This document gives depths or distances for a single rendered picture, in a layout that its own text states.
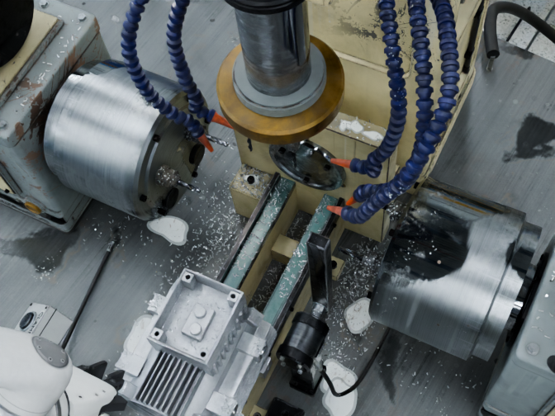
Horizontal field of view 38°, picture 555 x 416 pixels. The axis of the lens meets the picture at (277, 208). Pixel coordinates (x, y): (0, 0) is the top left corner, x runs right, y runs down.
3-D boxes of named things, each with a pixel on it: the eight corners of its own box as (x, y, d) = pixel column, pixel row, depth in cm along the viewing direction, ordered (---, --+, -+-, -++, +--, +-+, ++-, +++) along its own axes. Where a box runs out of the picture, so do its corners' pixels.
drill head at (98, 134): (81, 85, 166) (40, 3, 144) (236, 146, 157) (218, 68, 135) (12, 182, 157) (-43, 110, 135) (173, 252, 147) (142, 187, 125)
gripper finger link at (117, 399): (68, 409, 98) (64, 390, 104) (128, 421, 101) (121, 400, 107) (71, 401, 98) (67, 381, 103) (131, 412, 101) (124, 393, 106)
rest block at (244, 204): (248, 189, 165) (241, 159, 155) (278, 201, 163) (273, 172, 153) (234, 213, 163) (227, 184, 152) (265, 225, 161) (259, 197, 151)
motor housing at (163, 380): (185, 307, 142) (163, 265, 125) (282, 349, 137) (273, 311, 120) (129, 411, 134) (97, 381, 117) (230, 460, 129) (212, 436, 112)
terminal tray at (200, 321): (191, 284, 127) (182, 266, 121) (251, 309, 124) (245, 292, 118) (154, 352, 122) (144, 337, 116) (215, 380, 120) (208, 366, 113)
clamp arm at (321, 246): (319, 293, 133) (313, 226, 110) (335, 300, 132) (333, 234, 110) (310, 311, 132) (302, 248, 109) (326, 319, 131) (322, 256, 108)
